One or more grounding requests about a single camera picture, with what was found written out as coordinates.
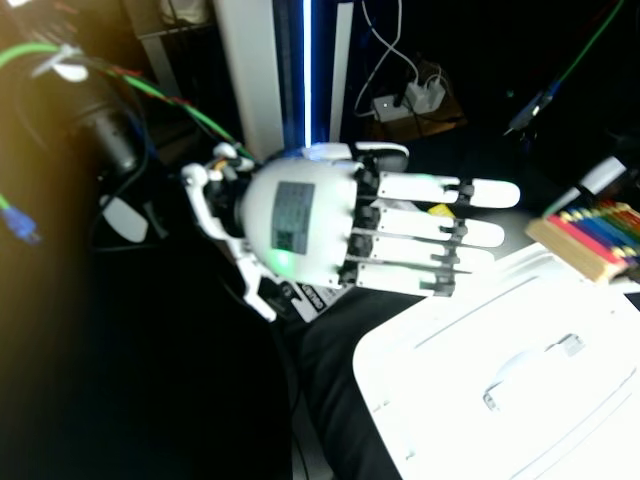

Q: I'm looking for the white cable adapter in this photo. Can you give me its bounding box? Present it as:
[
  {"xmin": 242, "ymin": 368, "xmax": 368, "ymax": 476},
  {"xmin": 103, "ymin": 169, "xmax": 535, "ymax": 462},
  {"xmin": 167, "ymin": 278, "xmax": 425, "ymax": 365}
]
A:
[{"xmin": 504, "ymin": 82, "xmax": 556, "ymax": 136}]

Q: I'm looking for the white power strip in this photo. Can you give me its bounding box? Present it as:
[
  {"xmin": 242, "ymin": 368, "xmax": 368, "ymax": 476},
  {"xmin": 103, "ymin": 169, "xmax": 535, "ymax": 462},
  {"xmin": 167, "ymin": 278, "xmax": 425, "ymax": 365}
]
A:
[{"xmin": 372, "ymin": 94, "xmax": 416, "ymax": 123}]

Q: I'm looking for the white plastic storage box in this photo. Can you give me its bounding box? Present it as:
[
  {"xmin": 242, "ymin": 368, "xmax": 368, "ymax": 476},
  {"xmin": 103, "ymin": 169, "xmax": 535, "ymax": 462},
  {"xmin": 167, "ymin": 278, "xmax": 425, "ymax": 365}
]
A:
[{"xmin": 352, "ymin": 242, "xmax": 640, "ymax": 480}]

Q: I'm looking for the green cable with blue plug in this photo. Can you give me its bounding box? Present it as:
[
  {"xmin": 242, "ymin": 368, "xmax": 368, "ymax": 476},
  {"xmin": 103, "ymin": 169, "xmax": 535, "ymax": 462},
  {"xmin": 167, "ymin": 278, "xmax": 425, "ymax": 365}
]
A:
[{"xmin": 0, "ymin": 42, "xmax": 256, "ymax": 246}]

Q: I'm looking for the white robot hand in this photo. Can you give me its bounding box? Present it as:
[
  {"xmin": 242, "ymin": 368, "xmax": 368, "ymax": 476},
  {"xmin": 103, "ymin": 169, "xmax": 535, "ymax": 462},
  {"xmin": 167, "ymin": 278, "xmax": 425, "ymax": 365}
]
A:
[
  {"xmin": 574, "ymin": 154, "xmax": 631, "ymax": 199},
  {"xmin": 241, "ymin": 141, "xmax": 522, "ymax": 300}
]

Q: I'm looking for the white pillar with blue light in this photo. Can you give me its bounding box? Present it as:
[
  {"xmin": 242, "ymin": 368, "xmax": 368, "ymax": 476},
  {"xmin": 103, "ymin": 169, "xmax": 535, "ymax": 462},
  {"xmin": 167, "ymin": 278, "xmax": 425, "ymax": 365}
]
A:
[{"xmin": 214, "ymin": 0, "xmax": 354, "ymax": 156}]

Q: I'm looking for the rainbow wooden xylophone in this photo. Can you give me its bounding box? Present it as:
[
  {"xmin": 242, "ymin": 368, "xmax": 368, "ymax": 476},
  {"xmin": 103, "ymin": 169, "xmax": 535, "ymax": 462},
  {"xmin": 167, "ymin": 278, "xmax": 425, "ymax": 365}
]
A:
[{"xmin": 524, "ymin": 198, "xmax": 640, "ymax": 285}]

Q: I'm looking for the brown board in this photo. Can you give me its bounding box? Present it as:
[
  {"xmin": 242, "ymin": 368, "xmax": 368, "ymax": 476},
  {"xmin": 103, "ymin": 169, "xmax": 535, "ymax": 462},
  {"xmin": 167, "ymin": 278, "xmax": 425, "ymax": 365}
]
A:
[{"xmin": 364, "ymin": 107, "xmax": 469, "ymax": 142}]

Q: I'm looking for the white charger plug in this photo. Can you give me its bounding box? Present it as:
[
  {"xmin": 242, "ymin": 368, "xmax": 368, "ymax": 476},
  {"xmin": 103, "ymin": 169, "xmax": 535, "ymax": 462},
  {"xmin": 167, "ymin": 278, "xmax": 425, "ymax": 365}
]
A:
[{"xmin": 403, "ymin": 74, "xmax": 446, "ymax": 112}]

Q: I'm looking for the thin green cable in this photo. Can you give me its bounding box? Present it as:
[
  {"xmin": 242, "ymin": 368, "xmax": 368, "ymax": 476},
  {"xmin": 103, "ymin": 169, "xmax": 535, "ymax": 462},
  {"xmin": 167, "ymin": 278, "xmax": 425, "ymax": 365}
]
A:
[{"xmin": 557, "ymin": 0, "xmax": 626, "ymax": 86}]

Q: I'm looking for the black table cloth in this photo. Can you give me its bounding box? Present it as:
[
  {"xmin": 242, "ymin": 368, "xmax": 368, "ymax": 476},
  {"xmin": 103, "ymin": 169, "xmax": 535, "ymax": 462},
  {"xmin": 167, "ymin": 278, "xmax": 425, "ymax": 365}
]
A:
[{"xmin": 269, "ymin": 119, "xmax": 640, "ymax": 480}]

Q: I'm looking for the white power cable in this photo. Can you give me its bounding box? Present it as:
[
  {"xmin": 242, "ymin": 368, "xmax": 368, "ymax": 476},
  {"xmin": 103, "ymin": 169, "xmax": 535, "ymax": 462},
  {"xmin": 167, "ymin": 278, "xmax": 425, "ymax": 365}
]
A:
[{"xmin": 353, "ymin": 0, "xmax": 419, "ymax": 117}]

